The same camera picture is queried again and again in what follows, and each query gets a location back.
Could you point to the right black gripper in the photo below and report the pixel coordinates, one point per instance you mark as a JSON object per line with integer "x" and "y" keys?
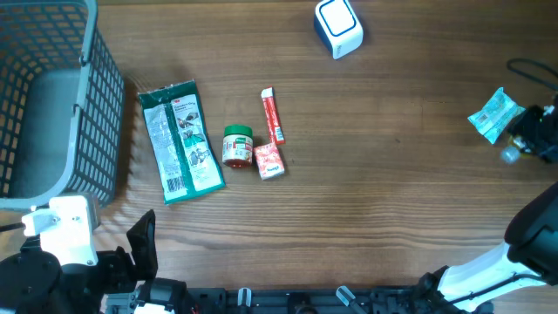
{"x": 523, "y": 126}

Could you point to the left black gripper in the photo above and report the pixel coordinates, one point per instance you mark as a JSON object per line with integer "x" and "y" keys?
{"x": 125, "y": 274}

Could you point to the yellow liquid bottle grey cap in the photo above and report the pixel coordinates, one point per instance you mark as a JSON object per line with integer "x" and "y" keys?
{"x": 516, "y": 149}

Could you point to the green white snack pack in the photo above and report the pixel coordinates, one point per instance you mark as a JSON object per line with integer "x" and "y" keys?
{"x": 495, "y": 115}

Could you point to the dark green box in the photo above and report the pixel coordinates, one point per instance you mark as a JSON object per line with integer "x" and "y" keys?
{"x": 177, "y": 130}

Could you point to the green lid spice jar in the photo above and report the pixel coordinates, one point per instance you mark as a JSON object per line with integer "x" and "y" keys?
{"x": 237, "y": 146}

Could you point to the red juice carton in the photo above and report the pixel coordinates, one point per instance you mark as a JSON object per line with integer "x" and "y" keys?
{"x": 269, "y": 161}

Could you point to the red slim stick packet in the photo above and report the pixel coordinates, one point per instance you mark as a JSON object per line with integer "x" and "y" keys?
{"x": 272, "y": 117}

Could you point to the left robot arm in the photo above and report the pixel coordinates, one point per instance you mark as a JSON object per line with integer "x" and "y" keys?
{"x": 35, "y": 281}

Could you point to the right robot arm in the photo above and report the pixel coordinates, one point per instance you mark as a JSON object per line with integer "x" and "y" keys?
{"x": 527, "y": 256}

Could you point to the white barcode scanner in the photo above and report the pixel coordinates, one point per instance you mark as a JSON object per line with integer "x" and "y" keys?
{"x": 337, "y": 25}

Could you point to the grey plastic mesh basket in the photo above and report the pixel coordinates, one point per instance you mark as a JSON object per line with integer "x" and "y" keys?
{"x": 62, "y": 103}

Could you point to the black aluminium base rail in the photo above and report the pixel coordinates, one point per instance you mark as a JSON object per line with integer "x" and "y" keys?
{"x": 388, "y": 300}

